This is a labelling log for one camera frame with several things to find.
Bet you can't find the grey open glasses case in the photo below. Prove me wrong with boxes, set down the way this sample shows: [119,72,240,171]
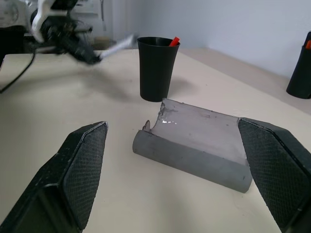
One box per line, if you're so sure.
[132,98,254,194]

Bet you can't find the white grey marker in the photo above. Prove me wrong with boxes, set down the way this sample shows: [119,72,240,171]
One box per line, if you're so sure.
[99,33,137,60]

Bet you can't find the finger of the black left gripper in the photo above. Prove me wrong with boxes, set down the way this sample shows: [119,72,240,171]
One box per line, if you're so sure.
[62,33,102,66]

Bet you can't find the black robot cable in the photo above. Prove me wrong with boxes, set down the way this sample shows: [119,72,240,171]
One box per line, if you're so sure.
[0,51,36,94]

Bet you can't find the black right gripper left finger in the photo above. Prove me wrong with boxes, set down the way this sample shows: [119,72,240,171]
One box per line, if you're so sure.
[0,121,109,233]

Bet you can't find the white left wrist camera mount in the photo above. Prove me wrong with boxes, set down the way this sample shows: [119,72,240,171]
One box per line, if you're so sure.
[30,0,55,42]

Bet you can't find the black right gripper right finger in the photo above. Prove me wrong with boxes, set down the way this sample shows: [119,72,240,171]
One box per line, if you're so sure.
[236,117,311,233]

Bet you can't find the black pen holder cup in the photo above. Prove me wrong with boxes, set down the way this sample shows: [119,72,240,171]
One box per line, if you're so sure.
[286,31,311,100]

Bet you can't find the black plastic cup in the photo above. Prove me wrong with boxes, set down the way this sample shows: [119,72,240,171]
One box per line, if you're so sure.
[137,36,181,102]

